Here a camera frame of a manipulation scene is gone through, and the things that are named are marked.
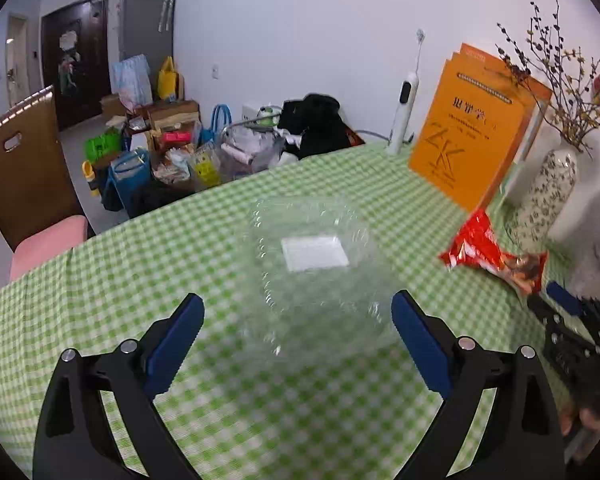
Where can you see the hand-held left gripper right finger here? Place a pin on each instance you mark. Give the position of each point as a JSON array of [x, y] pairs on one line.
[[420, 345]]

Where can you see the black bag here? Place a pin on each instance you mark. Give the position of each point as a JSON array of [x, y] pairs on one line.
[[320, 125]]

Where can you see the paper door decoration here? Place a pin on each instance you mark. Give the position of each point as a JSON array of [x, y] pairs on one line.
[[67, 60]]

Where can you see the clear plastic container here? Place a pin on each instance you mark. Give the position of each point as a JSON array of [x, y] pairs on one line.
[[320, 300]]

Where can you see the dried budded branches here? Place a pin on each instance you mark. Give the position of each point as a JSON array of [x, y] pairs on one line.
[[565, 100]]

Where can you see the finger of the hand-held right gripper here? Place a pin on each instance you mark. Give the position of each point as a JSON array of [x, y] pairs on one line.
[[545, 310], [565, 300]]

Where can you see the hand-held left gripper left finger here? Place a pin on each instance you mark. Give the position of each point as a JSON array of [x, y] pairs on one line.
[[175, 345]]

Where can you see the clear plastic bag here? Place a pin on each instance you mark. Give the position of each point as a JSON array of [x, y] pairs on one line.
[[250, 152]]

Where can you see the pink seat cushion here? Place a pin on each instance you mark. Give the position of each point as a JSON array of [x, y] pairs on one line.
[[45, 247]]

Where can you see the yellow bag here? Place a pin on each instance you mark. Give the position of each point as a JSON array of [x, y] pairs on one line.
[[169, 82]]

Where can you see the white spotted vase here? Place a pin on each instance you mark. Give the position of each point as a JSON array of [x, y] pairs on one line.
[[547, 195]]

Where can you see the blue tote bag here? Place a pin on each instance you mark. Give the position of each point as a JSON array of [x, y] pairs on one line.
[[127, 180]]

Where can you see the orange book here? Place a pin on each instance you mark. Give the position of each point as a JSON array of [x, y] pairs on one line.
[[480, 60], [460, 145]]

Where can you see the large cardboard box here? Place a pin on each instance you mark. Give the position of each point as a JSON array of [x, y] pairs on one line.
[[172, 117]]

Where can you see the white electric toothbrush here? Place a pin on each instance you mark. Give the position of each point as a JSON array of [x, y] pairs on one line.
[[405, 105]]

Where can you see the light blue printed bag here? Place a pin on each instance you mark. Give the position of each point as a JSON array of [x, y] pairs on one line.
[[130, 80]]

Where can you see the person's right hand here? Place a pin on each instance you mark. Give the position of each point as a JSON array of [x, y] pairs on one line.
[[594, 419]]

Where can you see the torn red snack wrapper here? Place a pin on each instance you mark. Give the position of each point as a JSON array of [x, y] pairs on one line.
[[480, 245]]

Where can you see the light brown wooden chair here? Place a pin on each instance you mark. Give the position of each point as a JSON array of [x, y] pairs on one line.
[[25, 170]]

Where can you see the white wall outlet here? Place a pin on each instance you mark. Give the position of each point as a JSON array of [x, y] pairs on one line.
[[216, 71]]

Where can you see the dark brown door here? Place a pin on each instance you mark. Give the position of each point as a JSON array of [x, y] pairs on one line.
[[87, 60]]

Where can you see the white square pad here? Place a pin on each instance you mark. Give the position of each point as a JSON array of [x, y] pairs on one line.
[[315, 253]]

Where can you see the green bag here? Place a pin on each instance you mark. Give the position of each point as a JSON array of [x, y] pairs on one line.
[[102, 147]]

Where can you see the small cardboard box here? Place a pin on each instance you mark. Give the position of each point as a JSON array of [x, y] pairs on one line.
[[112, 106]]

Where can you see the white door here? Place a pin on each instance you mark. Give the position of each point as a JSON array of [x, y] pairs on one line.
[[17, 60]]

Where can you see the green checked tablecloth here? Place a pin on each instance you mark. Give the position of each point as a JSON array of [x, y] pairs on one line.
[[155, 260]]

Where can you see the yellow bottle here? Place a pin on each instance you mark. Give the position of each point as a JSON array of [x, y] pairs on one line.
[[90, 177]]

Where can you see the grey refrigerator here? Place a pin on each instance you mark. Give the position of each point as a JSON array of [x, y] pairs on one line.
[[145, 25]]

